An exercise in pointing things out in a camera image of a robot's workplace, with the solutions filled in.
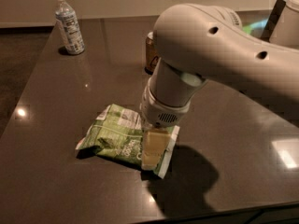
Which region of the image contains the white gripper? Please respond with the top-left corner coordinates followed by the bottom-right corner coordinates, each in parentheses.
top-left (140, 89), bottom-right (190, 171)

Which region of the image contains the green jalapeno chip bag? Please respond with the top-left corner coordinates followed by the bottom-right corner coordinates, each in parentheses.
top-left (76, 104), bottom-right (179, 178)

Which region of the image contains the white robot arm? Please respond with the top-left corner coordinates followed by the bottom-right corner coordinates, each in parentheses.
top-left (140, 0), bottom-right (299, 171)

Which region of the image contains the black robot base panel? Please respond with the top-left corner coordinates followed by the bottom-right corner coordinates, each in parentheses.
top-left (261, 0), bottom-right (287, 41)

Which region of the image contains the brown soda can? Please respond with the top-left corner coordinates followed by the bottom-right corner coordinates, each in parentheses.
top-left (145, 32), bottom-right (159, 75)

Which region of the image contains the clear plastic water bottle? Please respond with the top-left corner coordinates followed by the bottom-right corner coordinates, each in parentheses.
top-left (55, 0), bottom-right (85, 55)

